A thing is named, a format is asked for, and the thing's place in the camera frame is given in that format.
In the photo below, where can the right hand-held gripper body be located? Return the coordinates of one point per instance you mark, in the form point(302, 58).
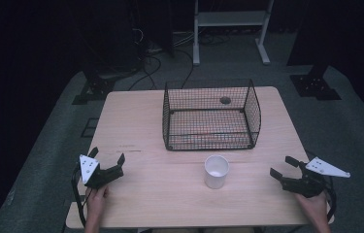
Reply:
point(309, 184)

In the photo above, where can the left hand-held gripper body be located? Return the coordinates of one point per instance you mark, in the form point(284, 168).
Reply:
point(103, 176)

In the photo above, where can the white cup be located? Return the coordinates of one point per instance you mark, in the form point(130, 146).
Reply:
point(216, 176)

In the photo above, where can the person's right hand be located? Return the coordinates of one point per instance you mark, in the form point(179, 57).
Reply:
point(314, 207)

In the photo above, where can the person's left hand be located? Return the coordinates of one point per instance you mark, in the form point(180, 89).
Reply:
point(96, 200)

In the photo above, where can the black stand base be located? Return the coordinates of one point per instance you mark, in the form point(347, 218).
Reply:
point(315, 85)
point(95, 90)

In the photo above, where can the dark round tag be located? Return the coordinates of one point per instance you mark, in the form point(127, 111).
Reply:
point(225, 100)

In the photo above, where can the dark curtain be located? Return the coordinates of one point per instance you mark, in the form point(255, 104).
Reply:
point(24, 64)
point(347, 32)

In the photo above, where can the black square floor frame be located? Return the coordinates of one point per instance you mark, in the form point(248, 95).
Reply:
point(89, 127)

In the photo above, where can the white metal stand frame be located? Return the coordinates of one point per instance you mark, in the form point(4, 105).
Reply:
point(231, 18)

